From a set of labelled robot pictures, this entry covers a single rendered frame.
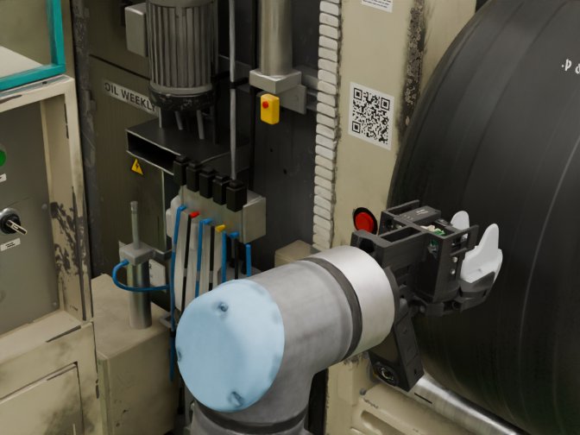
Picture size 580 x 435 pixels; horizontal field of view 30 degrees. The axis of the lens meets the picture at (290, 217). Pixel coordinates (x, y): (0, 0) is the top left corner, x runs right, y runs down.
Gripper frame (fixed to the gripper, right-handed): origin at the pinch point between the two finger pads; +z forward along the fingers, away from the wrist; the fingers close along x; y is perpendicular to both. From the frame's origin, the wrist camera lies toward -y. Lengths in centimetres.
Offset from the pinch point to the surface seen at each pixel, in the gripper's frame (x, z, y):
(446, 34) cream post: 27.9, 26.7, 13.2
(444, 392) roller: 13.7, 18.7, -29.4
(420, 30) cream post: 27.8, 21.0, 14.3
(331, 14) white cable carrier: 43, 22, 13
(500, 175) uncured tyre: 2.4, 3.2, 7.5
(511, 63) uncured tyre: 6.8, 8.6, 17.2
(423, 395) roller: 16.3, 17.9, -30.9
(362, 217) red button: 34.4, 23.1, -13.6
